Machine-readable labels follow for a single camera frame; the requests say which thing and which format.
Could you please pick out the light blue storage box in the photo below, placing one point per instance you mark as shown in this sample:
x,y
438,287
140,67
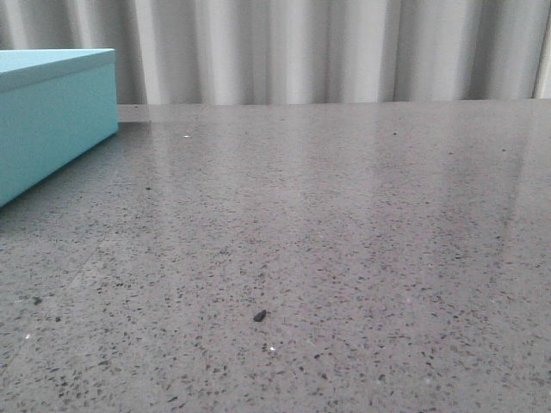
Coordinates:
x,y
55,105

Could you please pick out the small black debris piece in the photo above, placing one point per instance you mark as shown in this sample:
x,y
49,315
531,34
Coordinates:
x,y
259,317

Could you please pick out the grey pleated curtain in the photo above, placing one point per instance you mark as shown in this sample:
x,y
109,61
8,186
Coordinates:
x,y
295,52

